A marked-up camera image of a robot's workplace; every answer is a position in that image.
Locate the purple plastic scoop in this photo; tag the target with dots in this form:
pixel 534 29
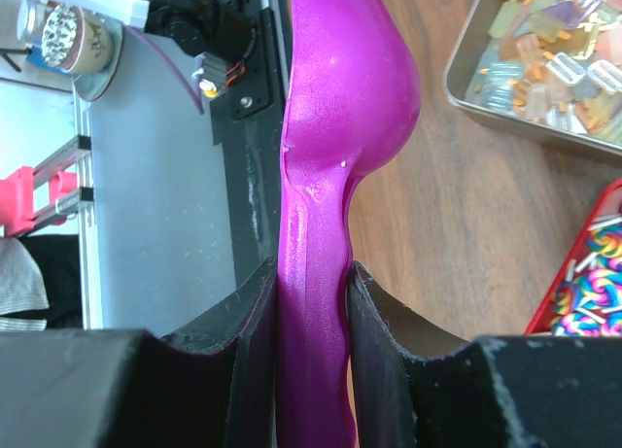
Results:
pixel 354 99

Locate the aluminium frame rail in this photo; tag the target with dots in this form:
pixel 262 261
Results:
pixel 76 155

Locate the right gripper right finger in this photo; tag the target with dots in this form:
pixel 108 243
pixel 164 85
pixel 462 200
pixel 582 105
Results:
pixel 417 385

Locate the patterned ceramic cup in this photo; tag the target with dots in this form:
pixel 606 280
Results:
pixel 76 41

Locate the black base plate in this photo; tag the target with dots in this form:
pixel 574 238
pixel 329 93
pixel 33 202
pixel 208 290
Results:
pixel 247 123

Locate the red box of lollipops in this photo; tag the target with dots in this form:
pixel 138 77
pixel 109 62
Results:
pixel 585 296

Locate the red plastic bracket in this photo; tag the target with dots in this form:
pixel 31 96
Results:
pixel 29 204

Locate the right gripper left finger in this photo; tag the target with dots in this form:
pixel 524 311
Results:
pixel 208 383

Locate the silver tin of gummies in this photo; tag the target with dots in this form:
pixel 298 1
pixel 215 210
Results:
pixel 547 70

